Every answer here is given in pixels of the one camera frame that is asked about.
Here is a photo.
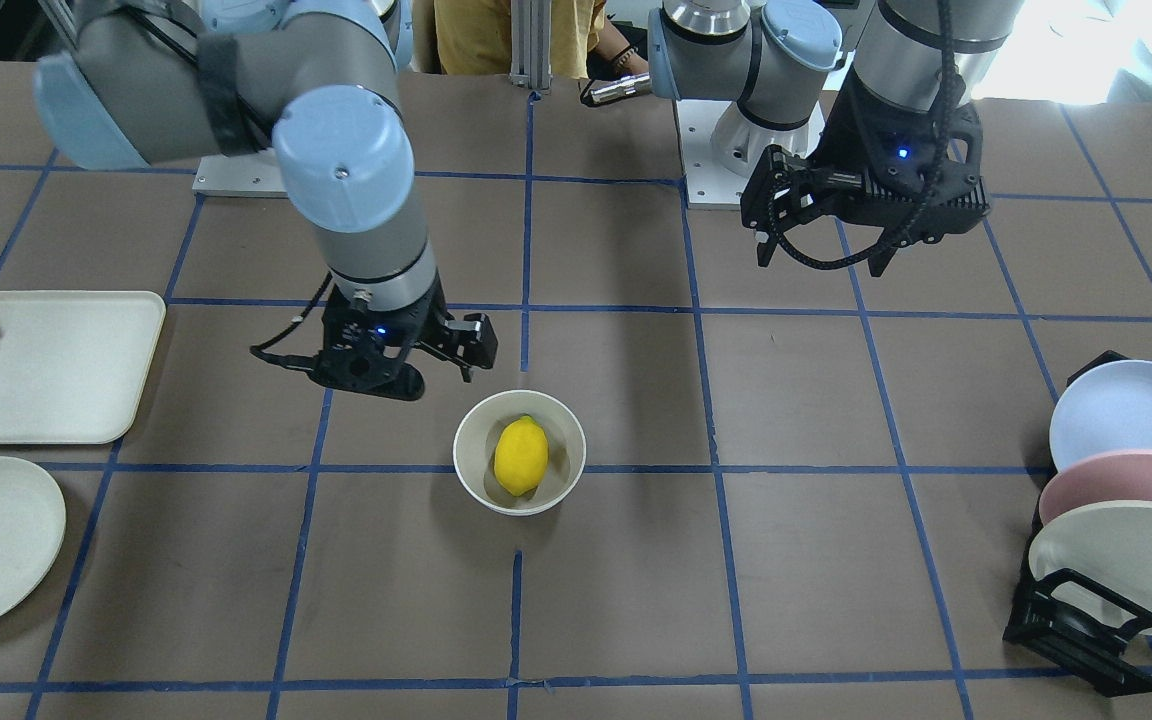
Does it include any aluminium frame post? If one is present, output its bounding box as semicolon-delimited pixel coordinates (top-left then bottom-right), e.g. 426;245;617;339
508;0;553;94

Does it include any cream plate in rack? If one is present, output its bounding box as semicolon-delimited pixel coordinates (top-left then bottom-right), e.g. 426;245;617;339
1026;501;1152;635

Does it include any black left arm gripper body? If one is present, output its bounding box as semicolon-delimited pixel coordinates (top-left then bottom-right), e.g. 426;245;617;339
740;76;991;276

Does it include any white ceramic bowl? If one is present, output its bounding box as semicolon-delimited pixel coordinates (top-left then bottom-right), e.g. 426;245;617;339
452;389;588;516

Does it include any pink plate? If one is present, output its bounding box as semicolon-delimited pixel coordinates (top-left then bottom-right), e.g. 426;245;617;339
1038;448;1152;523

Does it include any yellow lemon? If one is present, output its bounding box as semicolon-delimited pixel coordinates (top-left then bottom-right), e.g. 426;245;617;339
492;415;550;497

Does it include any black dish rack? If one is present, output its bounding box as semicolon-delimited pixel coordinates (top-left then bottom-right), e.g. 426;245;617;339
1002;350;1152;698

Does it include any person in yellow shirt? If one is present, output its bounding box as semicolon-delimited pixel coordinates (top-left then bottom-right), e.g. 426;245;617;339
431;1;649;79

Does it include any lavender plate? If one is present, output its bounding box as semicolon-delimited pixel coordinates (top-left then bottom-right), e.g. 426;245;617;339
1048;359;1152;470

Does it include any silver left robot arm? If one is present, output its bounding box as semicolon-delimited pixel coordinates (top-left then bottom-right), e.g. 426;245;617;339
647;1;1021;276

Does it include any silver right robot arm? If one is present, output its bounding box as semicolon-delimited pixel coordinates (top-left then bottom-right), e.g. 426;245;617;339
33;1;498;401

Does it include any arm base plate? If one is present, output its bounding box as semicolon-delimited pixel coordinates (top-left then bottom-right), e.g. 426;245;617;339
192;149;287;199
675;100;826;210

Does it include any cream rectangular tray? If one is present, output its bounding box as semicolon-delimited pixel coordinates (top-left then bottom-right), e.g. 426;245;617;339
0;290;166;445

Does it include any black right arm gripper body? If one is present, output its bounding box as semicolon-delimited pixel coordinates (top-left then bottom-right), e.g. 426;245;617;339
311;275;447;401

